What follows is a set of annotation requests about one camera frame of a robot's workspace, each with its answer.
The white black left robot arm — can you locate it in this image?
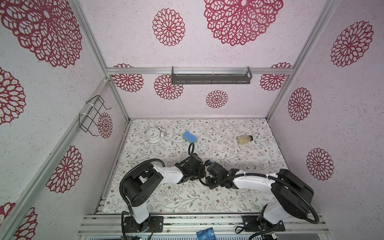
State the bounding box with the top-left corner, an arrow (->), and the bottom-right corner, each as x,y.
119,154 -> 204,224

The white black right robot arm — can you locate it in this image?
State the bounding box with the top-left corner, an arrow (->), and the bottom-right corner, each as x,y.
199,161 -> 320,225

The blue yellow sponge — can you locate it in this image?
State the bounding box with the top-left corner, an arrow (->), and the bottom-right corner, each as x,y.
182,131 -> 198,143

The glass jar with black lid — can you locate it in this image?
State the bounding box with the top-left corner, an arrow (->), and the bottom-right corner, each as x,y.
236,135 -> 253,145

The white alarm clock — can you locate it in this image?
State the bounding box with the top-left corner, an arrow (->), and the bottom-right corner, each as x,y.
146,127 -> 167,144

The blue card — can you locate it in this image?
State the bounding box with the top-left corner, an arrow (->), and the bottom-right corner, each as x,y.
196,228 -> 217,240

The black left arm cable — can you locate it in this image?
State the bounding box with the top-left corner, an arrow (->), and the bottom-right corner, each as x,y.
119,142 -> 196,208

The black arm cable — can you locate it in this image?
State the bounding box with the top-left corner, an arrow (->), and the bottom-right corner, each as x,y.
119,142 -> 196,208
197,164 -> 321,225

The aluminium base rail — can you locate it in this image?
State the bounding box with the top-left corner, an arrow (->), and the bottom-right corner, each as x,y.
75,214 -> 331,240

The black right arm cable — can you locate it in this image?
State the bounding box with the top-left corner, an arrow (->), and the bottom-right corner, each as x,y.
197,164 -> 321,225

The black wire wall basket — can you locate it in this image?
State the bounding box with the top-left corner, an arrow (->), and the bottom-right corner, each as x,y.
78,95 -> 112,137

